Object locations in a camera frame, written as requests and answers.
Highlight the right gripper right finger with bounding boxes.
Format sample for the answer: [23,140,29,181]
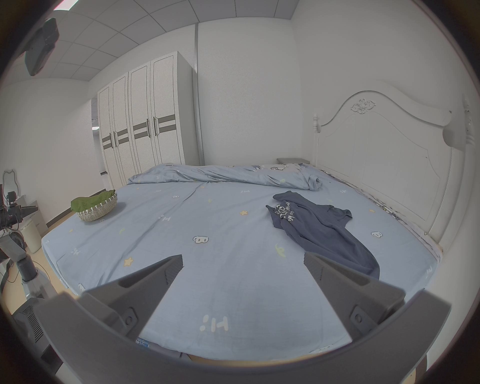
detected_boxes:
[304,252,407,343]

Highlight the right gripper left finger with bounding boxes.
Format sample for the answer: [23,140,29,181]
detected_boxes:
[80,255,184,340]

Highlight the green shorts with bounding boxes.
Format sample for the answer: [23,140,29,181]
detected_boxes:
[70,190,116,212]

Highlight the round woven basket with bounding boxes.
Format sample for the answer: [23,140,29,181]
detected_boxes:
[77,193,118,223]

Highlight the bed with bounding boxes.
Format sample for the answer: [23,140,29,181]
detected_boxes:
[40,79,473,362]

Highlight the dark blue printed T-shirt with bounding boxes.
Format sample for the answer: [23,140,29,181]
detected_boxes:
[265,190,380,280]

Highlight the pale blue quilt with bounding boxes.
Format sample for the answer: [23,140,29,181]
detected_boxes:
[127,163,323,192]

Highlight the white wardrobe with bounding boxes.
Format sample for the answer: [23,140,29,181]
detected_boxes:
[97,51,199,190]

